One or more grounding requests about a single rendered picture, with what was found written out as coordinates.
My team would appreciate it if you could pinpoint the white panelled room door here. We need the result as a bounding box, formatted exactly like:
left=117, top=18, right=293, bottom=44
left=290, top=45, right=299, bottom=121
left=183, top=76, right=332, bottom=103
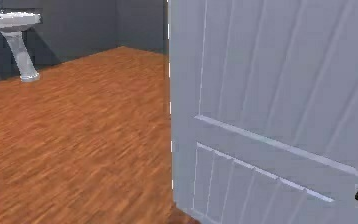
left=167, top=0, right=358, bottom=224

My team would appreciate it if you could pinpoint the white pedestal sink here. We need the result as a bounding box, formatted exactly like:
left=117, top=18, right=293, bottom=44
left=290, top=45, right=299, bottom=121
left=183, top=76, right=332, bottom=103
left=0, top=2, right=42, bottom=83

